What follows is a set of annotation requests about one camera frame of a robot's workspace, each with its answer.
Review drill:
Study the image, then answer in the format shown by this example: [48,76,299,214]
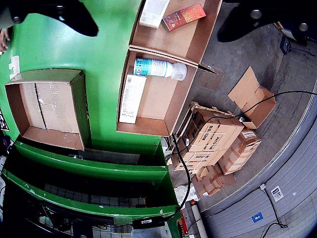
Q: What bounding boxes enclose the pink red product box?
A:
[162,3,207,32]

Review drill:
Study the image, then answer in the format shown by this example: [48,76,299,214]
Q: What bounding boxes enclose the crumpled white plastic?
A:
[173,184,199,203]

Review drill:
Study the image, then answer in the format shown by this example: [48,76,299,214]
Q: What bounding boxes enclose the small black floor device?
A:
[279,36,315,57]

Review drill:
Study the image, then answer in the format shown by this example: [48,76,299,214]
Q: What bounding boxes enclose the green metal shelf rack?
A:
[1,135,183,238]

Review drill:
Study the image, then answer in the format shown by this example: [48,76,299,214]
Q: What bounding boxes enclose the black power adapter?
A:
[132,217,166,230]

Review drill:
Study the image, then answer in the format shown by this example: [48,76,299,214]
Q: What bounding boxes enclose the wooden frame piece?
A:
[273,21,295,40]

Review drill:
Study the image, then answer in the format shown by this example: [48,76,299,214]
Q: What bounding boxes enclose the black wall cable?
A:
[259,183,289,238]

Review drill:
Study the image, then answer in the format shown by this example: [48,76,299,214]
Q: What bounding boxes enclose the divided cardboard box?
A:
[116,0,223,137]

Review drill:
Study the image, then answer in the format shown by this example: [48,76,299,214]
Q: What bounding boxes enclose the shallow cardboard tray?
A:
[4,68,91,151]

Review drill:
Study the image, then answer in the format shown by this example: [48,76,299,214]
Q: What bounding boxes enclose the large printed cardboard box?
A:
[170,101,245,174]

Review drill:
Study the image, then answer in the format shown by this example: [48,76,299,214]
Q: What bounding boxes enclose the scribbled white paper piece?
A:
[8,55,20,80]

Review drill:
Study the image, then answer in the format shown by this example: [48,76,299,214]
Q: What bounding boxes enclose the white paper label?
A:
[270,185,285,203]

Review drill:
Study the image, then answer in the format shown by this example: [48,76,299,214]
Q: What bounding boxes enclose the open empty cardboard box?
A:
[227,65,277,129]

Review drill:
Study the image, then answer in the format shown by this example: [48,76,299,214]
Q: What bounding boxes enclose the flat white printed box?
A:
[118,73,147,124]

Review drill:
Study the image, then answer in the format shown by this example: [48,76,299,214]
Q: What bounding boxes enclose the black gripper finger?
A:
[7,0,99,37]
[217,0,317,43]

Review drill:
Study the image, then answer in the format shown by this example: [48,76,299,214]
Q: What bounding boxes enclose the white bottle teal label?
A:
[133,57,188,82]

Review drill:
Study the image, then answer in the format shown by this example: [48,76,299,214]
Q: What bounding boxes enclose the person's left hand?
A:
[0,28,10,53]

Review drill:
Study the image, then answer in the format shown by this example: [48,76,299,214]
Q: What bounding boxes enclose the grey roller shutter door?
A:
[198,79,317,238]

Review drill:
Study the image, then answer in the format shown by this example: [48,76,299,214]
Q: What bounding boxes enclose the thin black floor cable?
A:
[178,90,317,154]

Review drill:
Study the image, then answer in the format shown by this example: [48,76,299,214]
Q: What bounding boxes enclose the thick black hanging cable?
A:
[168,133,192,221]

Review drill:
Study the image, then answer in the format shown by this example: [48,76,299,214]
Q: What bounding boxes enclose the white tube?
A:
[189,200,209,238]

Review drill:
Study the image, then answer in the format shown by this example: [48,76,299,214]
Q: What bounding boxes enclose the white tall product box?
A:
[139,0,171,29]

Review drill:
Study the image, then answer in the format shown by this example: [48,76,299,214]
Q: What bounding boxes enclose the small taped cardboard box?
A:
[192,163,237,198]

